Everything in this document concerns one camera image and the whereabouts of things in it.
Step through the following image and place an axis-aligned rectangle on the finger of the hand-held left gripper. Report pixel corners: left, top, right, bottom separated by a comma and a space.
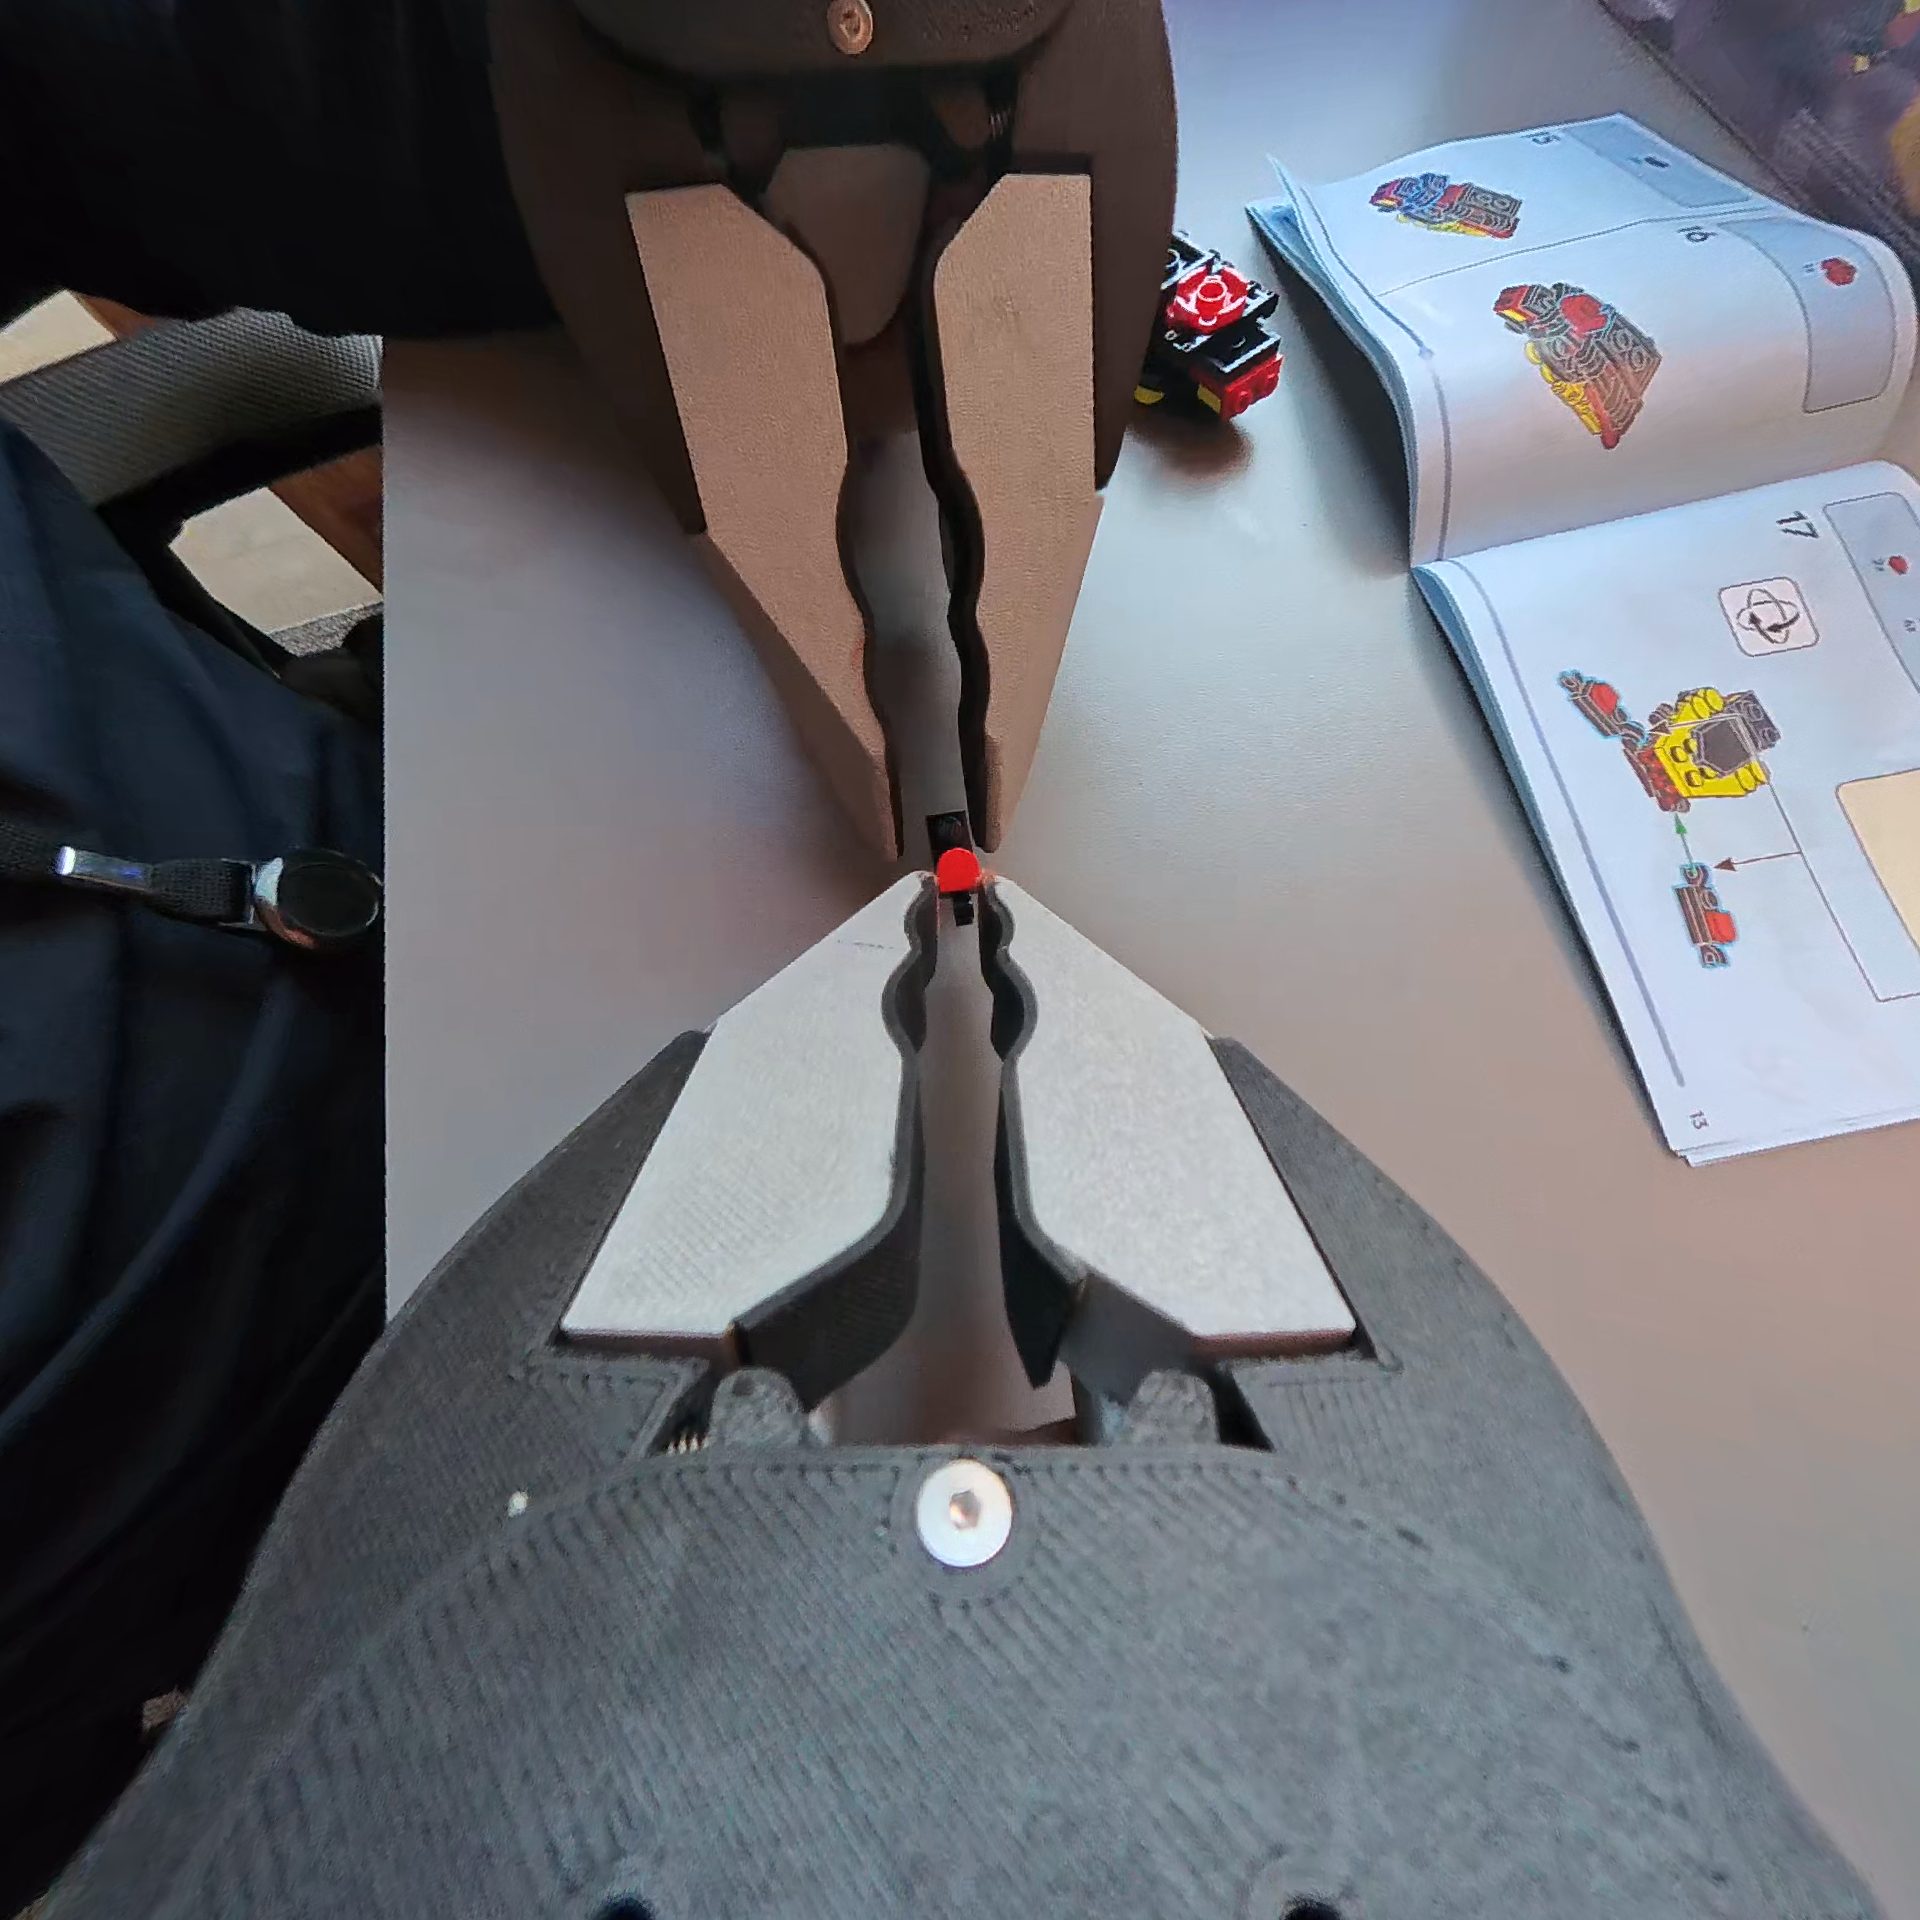
623, 176, 922, 869
907, 166, 1106, 863

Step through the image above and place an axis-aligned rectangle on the black red lego model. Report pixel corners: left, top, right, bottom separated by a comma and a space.
1131, 227, 1289, 425

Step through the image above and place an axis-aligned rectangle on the black backpack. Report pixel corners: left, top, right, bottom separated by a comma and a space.
0, 416, 394, 1728

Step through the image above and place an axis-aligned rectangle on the open lego instruction booklet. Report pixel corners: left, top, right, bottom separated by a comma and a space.
1246, 110, 1920, 1173

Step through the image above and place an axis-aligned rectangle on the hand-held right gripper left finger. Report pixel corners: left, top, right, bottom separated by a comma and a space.
559, 870, 945, 1414

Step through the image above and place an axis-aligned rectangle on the person's dark clothing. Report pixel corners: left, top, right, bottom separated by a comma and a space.
0, 0, 559, 337

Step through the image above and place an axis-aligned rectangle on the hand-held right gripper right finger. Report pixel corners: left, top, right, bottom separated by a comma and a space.
967, 872, 1362, 1445

